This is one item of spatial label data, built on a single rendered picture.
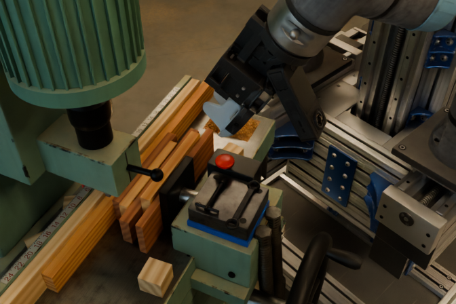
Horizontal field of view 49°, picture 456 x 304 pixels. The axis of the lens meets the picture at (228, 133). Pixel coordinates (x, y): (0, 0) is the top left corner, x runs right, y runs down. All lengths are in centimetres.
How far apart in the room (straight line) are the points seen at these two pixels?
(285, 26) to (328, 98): 86
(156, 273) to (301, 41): 40
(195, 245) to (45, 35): 39
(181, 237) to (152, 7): 276
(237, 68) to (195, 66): 221
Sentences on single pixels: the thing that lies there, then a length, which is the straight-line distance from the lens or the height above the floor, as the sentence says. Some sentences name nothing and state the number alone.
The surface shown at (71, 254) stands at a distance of 80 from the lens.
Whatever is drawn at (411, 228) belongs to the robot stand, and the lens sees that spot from 113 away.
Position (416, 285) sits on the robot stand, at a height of 21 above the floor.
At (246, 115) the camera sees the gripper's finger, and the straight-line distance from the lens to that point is 64.
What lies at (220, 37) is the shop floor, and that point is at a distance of 308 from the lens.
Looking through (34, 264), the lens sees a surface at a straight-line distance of 79.
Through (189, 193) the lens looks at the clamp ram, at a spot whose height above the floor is 96.
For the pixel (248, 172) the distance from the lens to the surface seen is 78.
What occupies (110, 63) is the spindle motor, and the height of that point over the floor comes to 124.
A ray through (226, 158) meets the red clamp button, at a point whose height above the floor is 102.
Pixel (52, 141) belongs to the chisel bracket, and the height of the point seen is 107.
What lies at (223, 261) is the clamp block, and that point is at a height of 92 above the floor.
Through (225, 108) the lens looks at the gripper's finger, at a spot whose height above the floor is 115.
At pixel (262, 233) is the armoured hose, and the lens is 75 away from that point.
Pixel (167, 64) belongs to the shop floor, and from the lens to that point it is 285.
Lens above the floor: 157
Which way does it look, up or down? 41 degrees down
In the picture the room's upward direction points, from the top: straight up
